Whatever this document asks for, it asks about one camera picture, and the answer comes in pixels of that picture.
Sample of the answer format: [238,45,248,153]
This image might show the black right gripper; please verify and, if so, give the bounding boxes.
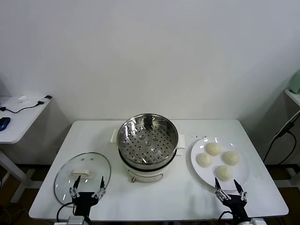
[214,177,249,218]

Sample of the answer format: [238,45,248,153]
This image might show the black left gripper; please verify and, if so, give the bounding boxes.
[69,175,107,217]

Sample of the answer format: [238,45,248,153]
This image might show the white steamed baozi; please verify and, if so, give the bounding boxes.
[195,153,213,168]
[205,142,222,157]
[214,165,233,182]
[222,150,241,165]

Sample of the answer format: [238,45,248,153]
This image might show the glass lid with white handle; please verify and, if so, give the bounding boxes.
[53,152,112,208]

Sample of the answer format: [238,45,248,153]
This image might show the stainless steel steamer basket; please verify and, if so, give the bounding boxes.
[110,113,187,165]

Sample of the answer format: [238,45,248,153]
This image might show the white round plate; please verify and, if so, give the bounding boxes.
[190,137,249,191]

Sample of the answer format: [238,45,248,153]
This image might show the white electric cooker pot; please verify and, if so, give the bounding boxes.
[118,146,186,184]

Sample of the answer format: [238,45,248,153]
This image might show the white side desk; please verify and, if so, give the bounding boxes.
[0,95,53,203]

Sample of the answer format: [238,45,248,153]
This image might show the blue computer mouse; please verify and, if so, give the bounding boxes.
[0,116,11,131]

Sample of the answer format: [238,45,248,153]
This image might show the white shelf desk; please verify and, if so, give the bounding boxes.
[285,88,300,107]

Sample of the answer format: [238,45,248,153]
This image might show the pale green appliance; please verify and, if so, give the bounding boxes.
[287,71,300,94]

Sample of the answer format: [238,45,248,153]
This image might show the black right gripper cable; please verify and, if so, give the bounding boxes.
[219,210,235,225]

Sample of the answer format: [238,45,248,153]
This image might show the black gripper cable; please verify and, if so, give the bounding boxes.
[56,202,78,222]
[219,210,235,225]

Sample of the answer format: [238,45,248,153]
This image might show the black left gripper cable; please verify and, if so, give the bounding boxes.
[56,202,78,222]

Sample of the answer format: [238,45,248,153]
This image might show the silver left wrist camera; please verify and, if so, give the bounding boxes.
[67,215,86,225]

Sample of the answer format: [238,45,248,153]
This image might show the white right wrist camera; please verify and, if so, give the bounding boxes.
[238,217,265,225]

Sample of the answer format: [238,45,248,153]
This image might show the black power adapter cable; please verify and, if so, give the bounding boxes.
[262,117,298,165]

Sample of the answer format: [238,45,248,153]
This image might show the thin white cable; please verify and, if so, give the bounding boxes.
[266,114,298,147]

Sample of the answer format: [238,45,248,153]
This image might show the black cable with connectors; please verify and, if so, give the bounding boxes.
[0,95,52,114]

